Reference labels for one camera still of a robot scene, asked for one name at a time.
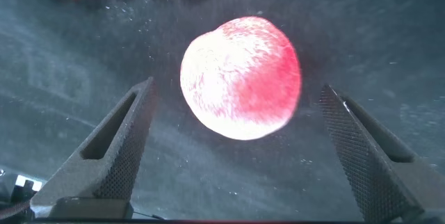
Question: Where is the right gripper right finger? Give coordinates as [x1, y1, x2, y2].
[318, 83, 445, 222]

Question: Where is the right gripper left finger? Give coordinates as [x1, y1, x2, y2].
[29, 77, 156, 218]

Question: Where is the pink peach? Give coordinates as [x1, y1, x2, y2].
[179, 15, 302, 141]

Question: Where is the black tablecloth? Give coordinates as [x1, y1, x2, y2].
[0, 0, 445, 222]

